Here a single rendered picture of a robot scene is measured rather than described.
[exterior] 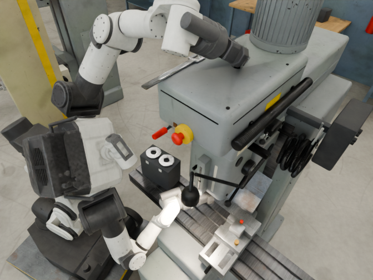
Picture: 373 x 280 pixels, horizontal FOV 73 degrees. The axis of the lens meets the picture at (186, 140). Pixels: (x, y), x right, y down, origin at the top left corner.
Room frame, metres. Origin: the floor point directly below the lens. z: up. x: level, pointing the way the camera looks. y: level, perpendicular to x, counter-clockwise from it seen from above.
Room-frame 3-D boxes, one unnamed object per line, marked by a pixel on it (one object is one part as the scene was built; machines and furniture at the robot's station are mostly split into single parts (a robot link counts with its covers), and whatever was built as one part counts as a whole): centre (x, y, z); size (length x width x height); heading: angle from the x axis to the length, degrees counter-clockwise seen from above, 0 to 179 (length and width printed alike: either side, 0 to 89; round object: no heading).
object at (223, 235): (0.55, -0.24, 1.03); 0.15 x 0.06 x 0.04; 50
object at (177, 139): (0.52, 0.02, 1.76); 0.04 x 0.03 x 0.04; 49
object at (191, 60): (0.66, 0.04, 1.89); 0.24 x 0.04 x 0.01; 142
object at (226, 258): (0.57, -0.25, 0.99); 0.35 x 0.15 x 0.11; 140
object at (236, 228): (0.59, -0.27, 1.05); 0.06 x 0.05 x 0.06; 50
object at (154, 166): (0.98, 0.15, 1.04); 0.22 x 0.12 x 0.20; 56
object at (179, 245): (0.71, -0.14, 0.80); 0.50 x 0.35 x 0.12; 139
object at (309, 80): (0.64, -0.28, 1.79); 0.45 x 0.04 x 0.04; 139
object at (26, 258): (0.77, 0.72, 0.20); 0.78 x 0.68 x 0.40; 67
